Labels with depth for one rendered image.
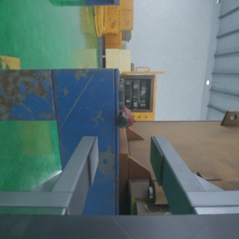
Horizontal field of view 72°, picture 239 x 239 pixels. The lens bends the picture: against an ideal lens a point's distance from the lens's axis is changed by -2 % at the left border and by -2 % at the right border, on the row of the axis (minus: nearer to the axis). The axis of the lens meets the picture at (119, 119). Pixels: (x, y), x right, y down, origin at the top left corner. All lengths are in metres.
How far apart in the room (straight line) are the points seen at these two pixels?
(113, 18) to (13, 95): 6.06
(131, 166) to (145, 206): 0.13
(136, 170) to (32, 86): 0.27
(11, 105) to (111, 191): 0.22
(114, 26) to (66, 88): 6.01
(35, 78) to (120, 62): 5.87
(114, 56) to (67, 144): 5.87
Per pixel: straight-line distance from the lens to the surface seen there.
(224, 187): 0.30
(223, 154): 0.60
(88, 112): 0.27
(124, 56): 6.14
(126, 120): 0.25
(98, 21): 4.93
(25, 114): 0.30
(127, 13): 9.21
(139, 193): 0.30
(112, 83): 0.26
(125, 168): 0.39
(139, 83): 3.16
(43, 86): 0.28
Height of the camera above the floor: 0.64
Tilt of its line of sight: level
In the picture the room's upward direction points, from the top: 90 degrees clockwise
